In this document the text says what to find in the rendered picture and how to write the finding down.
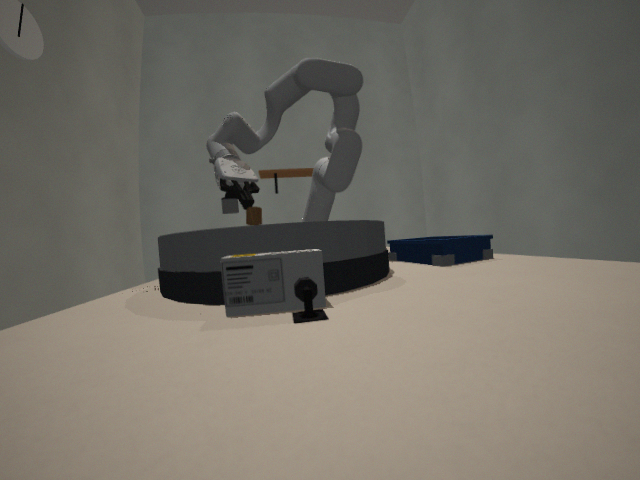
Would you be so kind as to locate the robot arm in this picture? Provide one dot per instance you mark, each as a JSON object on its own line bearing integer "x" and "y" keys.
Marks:
{"x": 344, "y": 144}

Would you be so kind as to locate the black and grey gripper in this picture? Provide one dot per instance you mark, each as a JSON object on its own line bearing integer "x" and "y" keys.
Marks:
{"x": 234, "y": 173}

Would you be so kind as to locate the bronze bushing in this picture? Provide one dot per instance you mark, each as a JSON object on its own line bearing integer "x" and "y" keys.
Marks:
{"x": 253, "y": 216}

